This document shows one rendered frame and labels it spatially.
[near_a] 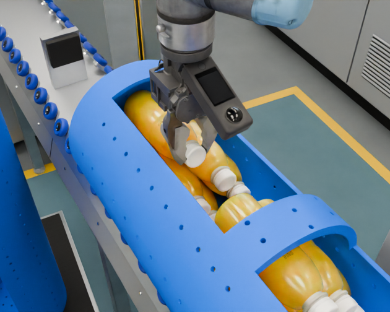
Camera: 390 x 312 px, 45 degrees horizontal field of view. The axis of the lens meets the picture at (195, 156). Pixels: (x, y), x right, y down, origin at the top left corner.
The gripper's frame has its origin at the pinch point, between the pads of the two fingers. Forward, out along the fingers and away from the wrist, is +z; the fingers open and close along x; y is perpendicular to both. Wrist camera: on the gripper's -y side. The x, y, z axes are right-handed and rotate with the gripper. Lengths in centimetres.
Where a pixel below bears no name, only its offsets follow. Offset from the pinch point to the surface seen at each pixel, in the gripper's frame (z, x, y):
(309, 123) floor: 118, -133, 91
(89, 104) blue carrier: -1.6, 9.7, 19.7
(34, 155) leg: 106, 8, 134
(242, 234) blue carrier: -4.4, 4.8, -19.1
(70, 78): 24, 0, 66
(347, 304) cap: 5.4, -5.1, -30.4
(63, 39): 11, 0, 64
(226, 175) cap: 5.3, -5.0, -2.3
